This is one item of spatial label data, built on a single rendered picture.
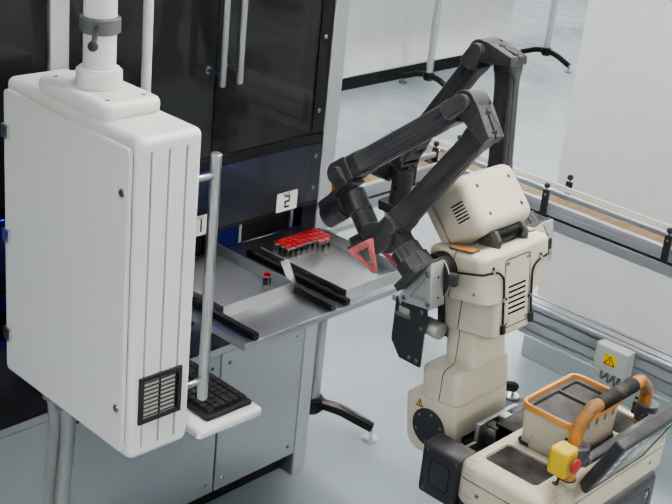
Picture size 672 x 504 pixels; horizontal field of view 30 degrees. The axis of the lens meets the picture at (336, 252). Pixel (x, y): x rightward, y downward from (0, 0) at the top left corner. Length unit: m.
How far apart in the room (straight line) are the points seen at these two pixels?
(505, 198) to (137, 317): 0.93
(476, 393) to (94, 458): 1.10
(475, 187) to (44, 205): 0.98
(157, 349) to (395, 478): 1.73
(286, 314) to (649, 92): 1.85
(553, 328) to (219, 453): 1.23
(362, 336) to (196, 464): 1.49
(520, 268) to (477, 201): 0.21
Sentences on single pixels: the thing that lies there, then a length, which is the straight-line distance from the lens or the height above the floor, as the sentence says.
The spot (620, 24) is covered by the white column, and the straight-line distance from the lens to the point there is 4.68.
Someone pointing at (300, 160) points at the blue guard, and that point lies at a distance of 3.69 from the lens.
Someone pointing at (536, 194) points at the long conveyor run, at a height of 0.93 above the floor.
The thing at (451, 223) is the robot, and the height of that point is 1.28.
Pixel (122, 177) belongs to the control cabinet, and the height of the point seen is 1.46.
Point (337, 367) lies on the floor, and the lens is 4.93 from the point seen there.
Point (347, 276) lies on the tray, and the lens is 3.58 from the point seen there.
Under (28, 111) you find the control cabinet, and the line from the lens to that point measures 2.81.
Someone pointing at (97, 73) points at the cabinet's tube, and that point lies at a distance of 2.68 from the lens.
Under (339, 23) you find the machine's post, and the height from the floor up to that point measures 1.53.
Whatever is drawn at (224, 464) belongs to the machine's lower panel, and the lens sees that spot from 3.98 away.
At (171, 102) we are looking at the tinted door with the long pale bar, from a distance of 3.29.
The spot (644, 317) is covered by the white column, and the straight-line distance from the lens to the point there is 4.85.
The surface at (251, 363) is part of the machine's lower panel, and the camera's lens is 3.86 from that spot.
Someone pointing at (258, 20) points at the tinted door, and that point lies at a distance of 3.43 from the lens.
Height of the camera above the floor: 2.37
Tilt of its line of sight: 24 degrees down
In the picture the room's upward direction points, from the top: 6 degrees clockwise
